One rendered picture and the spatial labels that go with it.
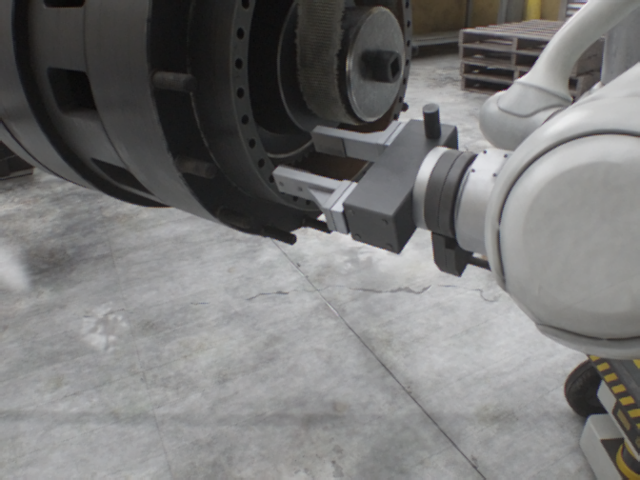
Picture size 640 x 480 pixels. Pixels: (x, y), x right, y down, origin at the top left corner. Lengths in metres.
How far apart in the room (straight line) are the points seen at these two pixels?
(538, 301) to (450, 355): 1.25
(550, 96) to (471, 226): 0.52
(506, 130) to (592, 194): 0.71
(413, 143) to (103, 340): 1.32
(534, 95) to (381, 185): 0.50
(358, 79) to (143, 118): 0.25
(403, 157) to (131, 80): 0.30
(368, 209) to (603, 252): 0.26
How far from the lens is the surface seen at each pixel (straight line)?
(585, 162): 0.18
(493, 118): 0.91
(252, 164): 0.57
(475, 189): 0.39
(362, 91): 0.63
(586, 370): 1.27
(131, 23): 0.57
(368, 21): 0.62
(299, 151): 0.78
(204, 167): 0.54
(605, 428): 1.19
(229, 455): 1.22
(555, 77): 0.91
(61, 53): 0.70
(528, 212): 0.19
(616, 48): 1.09
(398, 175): 0.43
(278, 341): 1.47
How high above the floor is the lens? 0.96
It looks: 30 degrees down
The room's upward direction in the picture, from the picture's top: 2 degrees counter-clockwise
